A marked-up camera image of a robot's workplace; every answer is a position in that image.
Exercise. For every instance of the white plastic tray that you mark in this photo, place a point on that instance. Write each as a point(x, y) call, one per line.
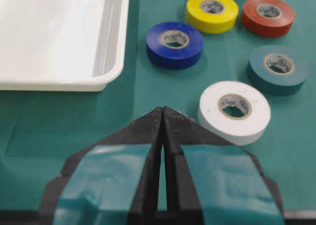
point(61, 45)

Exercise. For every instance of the green tape roll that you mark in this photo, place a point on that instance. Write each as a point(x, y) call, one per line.
point(277, 70)

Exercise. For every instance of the green table cloth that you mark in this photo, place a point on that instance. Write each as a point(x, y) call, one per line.
point(39, 130)

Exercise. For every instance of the yellow tape roll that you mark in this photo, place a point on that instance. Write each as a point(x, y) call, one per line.
point(212, 16)

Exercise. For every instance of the red tape roll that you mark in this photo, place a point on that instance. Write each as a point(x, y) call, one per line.
point(267, 18)

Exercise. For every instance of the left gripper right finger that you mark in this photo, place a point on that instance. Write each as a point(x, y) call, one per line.
point(211, 182)

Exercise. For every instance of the blue tape roll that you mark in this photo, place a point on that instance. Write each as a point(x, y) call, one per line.
point(174, 45)

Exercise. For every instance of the white tape roll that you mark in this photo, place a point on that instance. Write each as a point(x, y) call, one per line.
point(235, 111)

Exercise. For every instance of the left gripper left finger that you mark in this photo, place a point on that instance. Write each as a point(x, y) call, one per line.
point(112, 182)

